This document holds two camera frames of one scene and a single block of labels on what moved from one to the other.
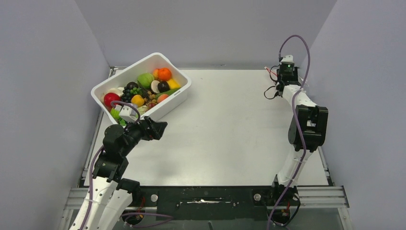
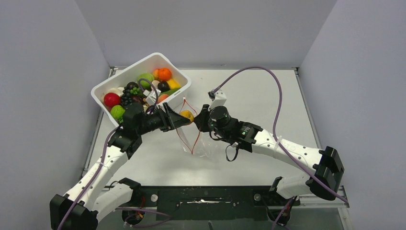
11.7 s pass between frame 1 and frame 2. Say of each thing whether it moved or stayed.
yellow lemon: stayed
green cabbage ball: stayed
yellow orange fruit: moved
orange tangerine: stayed
